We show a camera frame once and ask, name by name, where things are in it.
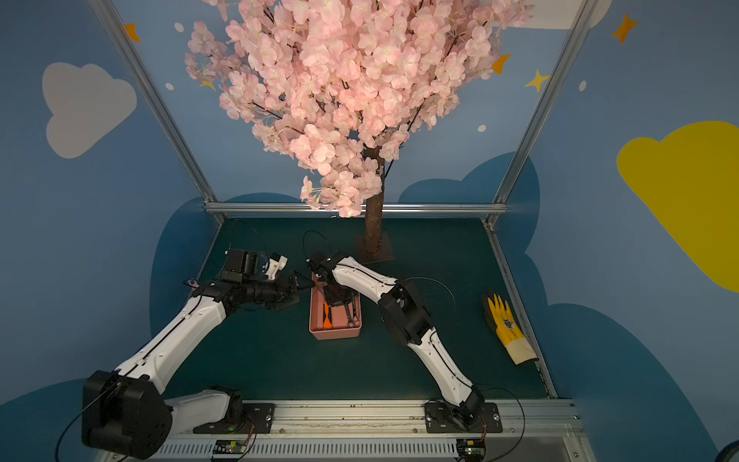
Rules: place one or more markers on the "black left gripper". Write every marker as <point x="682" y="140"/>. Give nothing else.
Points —
<point x="286" y="290"/>

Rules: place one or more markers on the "yellow rubber glove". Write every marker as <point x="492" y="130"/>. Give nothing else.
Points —
<point x="499" y="316"/>

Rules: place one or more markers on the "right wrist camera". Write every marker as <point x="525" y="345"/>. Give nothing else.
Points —
<point x="323" y="265"/>

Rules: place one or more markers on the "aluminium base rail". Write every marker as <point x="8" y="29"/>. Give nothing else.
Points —
<point x="387" y="430"/>

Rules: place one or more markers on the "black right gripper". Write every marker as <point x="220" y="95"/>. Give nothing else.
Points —
<point x="337" y="295"/>

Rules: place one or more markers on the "pink plastic storage box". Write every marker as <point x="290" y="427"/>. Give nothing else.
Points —
<point x="347" y="320"/>

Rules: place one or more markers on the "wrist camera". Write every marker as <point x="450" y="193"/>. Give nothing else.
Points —
<point x="242" y="265"/>
<point x="323" y="265"/>

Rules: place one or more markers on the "pink cherry blossom tree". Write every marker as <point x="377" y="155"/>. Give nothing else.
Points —
<point x="340" y="86"/>

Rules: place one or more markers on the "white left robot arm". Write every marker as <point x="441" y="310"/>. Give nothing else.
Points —
<point x="125" y="411"/>

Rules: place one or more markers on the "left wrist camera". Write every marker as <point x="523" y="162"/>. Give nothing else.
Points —
<point x="242" y="265"/>

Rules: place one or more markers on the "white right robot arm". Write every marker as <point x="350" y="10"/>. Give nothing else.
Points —
<point x="409" y="322"/>

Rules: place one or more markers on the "orange handled adjustable wrench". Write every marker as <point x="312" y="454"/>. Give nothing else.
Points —
<point x="327" y="317"/>

